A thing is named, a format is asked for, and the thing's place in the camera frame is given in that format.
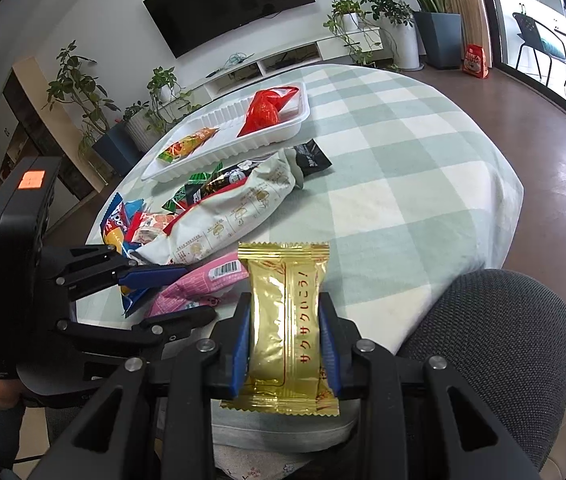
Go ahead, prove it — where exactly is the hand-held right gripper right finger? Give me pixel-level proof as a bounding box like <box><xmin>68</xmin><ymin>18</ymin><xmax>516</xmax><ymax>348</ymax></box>
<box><xmin>317</xmin><ymin>291</ymin><xmax>544</xmax><ymax>480</ymax></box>

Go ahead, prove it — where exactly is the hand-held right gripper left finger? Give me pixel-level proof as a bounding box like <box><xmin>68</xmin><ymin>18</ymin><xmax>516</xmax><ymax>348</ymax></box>
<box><xmin>28</xmin><ymin>292</ymin><xmax>254</xmax><ymax>480</ymax></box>

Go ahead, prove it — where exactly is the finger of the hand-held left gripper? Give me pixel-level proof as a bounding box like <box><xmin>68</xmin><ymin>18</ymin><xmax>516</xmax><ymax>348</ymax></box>
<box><xmin>55</xmin><ymin>305</ymin><xmax>217</xmax><ymax>362</ymax></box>
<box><xmin>55</xmin><ymin>245</ymin><xmax>189</xmax><ymax>302</ymax></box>

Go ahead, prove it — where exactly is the pink white snack packet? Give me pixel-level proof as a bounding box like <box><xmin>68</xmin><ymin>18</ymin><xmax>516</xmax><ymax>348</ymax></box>
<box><xmin>130</xmin><ymin>210</ymin><xmax>184</xmax><ymax>247</ymax></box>

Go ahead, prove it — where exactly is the gold snack packet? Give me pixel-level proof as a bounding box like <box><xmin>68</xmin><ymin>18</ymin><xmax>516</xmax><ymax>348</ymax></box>
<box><xmin>220</xmin><ymin>241</ymin><xmax>340</xmax><ymax>417</ymax></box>

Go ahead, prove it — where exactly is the dark blue snack packet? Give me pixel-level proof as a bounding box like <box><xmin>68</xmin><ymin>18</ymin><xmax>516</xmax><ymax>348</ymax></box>
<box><xmin>103</xmin><ymin>194</ymin><xmax>164</xmax><ymax>317</ymax></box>

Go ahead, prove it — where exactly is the large white snack packet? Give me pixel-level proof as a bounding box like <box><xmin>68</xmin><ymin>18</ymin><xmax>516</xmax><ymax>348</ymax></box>
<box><xmin>135</xmin><ymin>149</ymin><xmax>306</xmax><ymax>266</ymax></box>

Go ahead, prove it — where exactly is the black brown snack packet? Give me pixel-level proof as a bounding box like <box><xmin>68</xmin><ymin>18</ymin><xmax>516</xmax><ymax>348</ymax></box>
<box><xmin>183</xmin><ymin>160</ymin><xmax>264</xmax><ymax>202</ymax></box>

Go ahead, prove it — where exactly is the white plastic tray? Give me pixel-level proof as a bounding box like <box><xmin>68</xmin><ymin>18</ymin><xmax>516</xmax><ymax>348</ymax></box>
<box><xmin>141</xmin><ymin>81</ymin><xmax>311</xmax><ymax>182</ymax></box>

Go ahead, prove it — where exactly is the green striped snack packet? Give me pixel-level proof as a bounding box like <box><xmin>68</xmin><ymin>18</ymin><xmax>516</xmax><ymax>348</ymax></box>
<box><xmin>163</xmin><ymin>170</ymin><xmax>214</xmax><ymax>211</ymax></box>

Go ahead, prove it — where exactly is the floral printed cloth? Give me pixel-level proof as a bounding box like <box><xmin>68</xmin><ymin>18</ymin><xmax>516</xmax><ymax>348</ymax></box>
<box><xmin>213</xmin><ymin>442</ymin><xmax>364</xmax><ymax>480</ymax></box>

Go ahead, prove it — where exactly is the orange snack packet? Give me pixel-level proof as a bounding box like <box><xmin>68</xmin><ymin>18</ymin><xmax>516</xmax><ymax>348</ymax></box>
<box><xmin>157</xmin><ymin>127</ymin><xmax>220</xmax><ymax>165</ymax></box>

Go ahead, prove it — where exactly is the dark square planter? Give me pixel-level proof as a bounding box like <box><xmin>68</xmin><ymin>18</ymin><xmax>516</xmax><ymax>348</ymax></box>
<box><xmin>413</xmin><ymin>10</ymin><xmax>463</xmax><ymax>70</ymax></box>
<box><xmin>92</xmin><ymin>122</ymin><xmax>141</xmax><ymax>176</ymax></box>

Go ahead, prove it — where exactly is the tall white ribbed pot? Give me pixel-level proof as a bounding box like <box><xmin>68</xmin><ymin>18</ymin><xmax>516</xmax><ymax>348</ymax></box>
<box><xmin>388</xmin><ymin>22</ymin><xmax>421</xmax><ymax>71</ymax></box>
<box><xmin>125</xmin><ymin>112</ymin><xmax>164</xmax><ymax>153</ymax></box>

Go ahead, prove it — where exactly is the grey fabric chair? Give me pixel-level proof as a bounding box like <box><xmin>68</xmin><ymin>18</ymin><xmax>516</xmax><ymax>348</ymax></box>
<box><xmin>398</xmin><ymin>269</ymin><xmax>566</xmax><ymax>480</ymax></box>

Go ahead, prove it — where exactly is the small leafy plant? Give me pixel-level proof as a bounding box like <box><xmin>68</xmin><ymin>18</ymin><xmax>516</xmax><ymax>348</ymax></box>
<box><xmin>120</xmin><ymin>101</ymin><xmax>151</xmax><ymax>121</ymax></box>

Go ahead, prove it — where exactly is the tall thin-stemmed plant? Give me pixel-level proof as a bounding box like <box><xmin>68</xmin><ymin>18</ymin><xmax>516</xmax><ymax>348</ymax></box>
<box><xmin>45</xmin><ymin>40</ymin><xmax>118</xmax><ymax>156</ymax></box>

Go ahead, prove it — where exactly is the red snack packet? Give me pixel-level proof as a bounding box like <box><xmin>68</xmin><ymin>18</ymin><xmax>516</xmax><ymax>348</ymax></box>
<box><xmin>237</xmin><ymin>86</ymin><xmax>300</xmax><ymax>137</ymax></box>

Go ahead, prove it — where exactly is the green white checked tablecloth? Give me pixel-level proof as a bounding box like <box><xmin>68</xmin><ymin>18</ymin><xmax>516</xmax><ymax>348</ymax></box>
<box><xmin>85</xmin><ymin>64</ymin><xmax>524</xmax><ymax>448</ymax></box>

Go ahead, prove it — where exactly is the trailing pothos plant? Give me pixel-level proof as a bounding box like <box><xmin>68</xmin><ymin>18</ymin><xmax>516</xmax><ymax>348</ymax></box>
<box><xmin>145</xmin><ymin>66</ymin><xmax>199</xmax><ymax>131</ymax></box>
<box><xmin>323</xmin><ymin>0</ymin><xmax>384</xmax><ymax>61</ymax></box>

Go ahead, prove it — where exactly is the black flat television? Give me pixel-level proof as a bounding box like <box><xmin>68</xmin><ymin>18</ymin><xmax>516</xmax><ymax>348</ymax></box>
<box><xmin>143</xmin><ymin>0</ymin><xmax>316</xmax><ymax>59</ymax></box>

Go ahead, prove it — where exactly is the white low television cabinet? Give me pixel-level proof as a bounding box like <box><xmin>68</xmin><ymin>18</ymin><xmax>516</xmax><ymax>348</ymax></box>
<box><xmin>183</xmin><ymin>35</ymin><xmax>384</xmax><ymax>106</ymax></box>

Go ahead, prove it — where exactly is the red bag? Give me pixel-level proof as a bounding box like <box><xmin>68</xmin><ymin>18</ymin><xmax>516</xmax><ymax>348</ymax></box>
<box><xmin>462</xmin><ymin>43</ymin><xmax>490</xmax><ymax>79</ymax></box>

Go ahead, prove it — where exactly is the bushy green plant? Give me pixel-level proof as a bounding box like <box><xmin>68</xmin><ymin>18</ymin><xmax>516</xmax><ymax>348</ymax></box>
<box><xmin>363</xmin><ymin>0</ymin><xmax>416</xmax><ymax>31</ymax></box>

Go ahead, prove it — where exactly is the black framed glass door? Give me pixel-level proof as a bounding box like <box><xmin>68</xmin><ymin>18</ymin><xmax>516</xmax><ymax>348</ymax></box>
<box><xmin>473</xmin><ymin>0</ymin><xmax>566</xmax><ymax>131</ymax></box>

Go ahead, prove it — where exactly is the beige striped curtain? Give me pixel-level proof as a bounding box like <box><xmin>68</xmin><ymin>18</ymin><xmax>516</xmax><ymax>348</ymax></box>
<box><xmin>446</xmin><ymin>0</ymin><xmax>486</xmax><ymax>56</ymax></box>

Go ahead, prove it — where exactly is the black patio chair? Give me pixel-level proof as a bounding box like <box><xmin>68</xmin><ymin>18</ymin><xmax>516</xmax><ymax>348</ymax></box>
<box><xmin>512</xmin><ymin>12</ymin><xmax>566</xmax><ymax>86</ymax></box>

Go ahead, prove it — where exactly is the wooden wall cabinet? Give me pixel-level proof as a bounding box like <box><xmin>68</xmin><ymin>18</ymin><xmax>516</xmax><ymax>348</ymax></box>
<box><xmin>0</xmin><ymin>57</ymin><xmax>114</xmax><ymax>241</ymax></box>

